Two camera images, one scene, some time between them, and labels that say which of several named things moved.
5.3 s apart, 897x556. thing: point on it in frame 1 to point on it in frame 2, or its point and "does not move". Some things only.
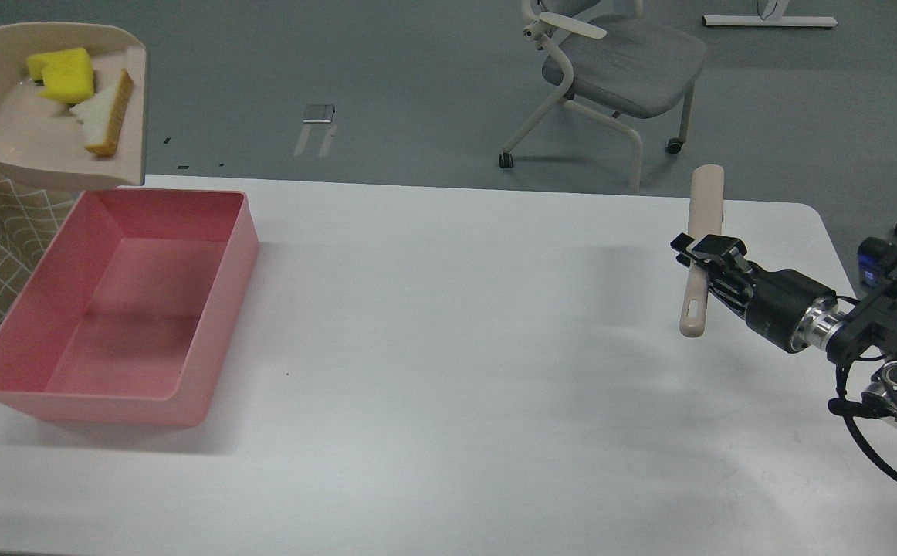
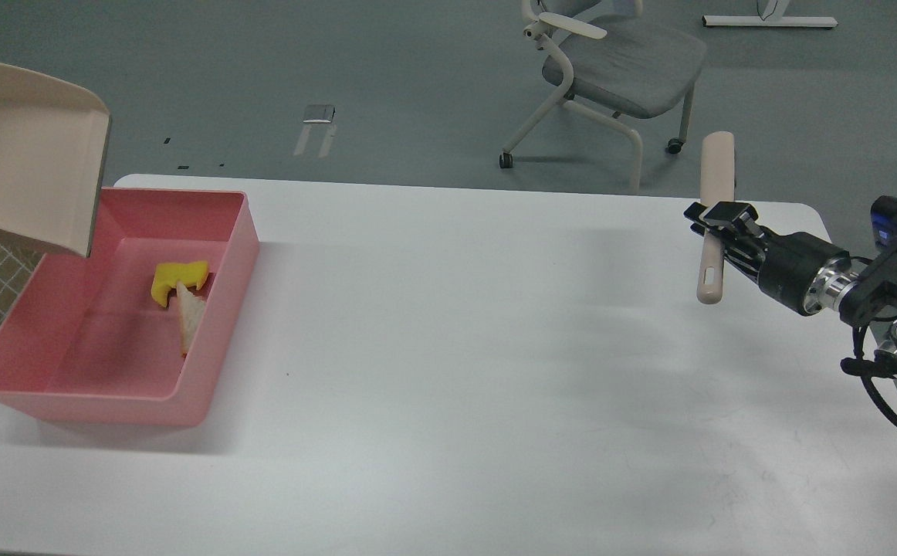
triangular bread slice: (102, 116) to (191, 309)
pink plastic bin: (131, 316) does not move
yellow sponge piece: (68, 74) to (167, 276)
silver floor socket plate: (319, 113) does not move
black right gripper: (791, 310) to (800, 272)
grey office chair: (617, 62) does not move
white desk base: (771, 17) does not move
